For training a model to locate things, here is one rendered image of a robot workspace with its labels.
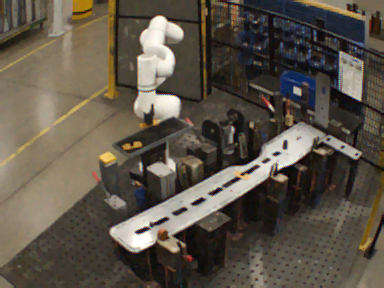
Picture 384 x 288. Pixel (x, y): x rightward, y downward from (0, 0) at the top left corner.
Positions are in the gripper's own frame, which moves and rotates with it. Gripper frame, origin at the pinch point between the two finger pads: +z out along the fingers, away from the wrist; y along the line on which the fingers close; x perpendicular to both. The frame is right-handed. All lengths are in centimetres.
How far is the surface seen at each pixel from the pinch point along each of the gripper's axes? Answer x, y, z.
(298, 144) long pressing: 74, 20, 24
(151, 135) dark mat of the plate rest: 0.7, 1.0, 7.8
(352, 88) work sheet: 133, 13, 2
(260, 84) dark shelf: 96, -47, 21
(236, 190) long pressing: 23.3, 36.3, 23.6
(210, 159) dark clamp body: 23.1, 13.9, 20.1
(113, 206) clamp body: -31.3, 29.8, 17.6
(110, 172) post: -24.7, 11.6, 13.5
